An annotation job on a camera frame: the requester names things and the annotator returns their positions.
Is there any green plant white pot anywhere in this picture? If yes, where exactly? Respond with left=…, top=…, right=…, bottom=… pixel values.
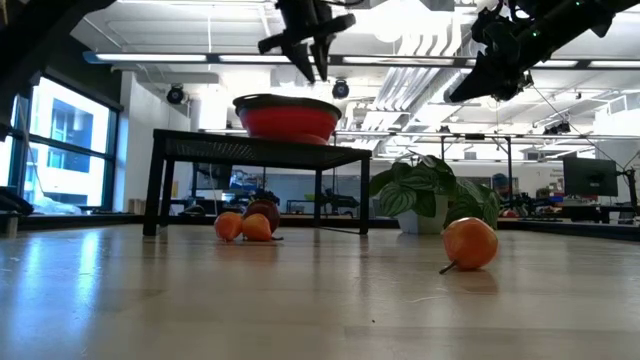
left=369, top=152, right=502, bottom=236

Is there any dark red apple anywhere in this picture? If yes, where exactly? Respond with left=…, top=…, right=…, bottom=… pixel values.
left=243, top=198, right=282, bottom=236

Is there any large window black frame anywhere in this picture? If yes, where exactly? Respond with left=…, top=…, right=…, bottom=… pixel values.
left=0, top=74, right=124, bottom=214

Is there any long linear ceiling light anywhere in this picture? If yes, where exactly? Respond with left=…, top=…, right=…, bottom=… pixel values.
left=82, top=49, right=640, bottom=71

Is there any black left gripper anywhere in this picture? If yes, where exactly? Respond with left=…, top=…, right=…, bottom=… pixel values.
left=257, top=0, right=358, bottom=85

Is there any red collapsible colander grey rim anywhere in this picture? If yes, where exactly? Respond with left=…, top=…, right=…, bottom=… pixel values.
left=232, top=93, right=344, bottom=146

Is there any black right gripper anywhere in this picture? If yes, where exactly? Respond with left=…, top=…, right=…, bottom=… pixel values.
left=448, top=0, right=556, bottom=104

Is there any black computer monitor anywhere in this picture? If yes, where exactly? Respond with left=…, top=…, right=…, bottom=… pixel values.
left=562, top=156, right=620, bottom=199

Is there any black perforated metal rack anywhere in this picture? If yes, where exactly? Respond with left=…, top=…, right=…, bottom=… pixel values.
left=142, top=128, right=374, bottom=237

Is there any black metal gantry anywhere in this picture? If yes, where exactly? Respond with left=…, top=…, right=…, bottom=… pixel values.
left=374, top=130, right=516, bottom=201

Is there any silver round ventilation duct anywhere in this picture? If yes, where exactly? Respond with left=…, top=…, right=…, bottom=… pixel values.
left=442, top=69, right=481, bottom=105

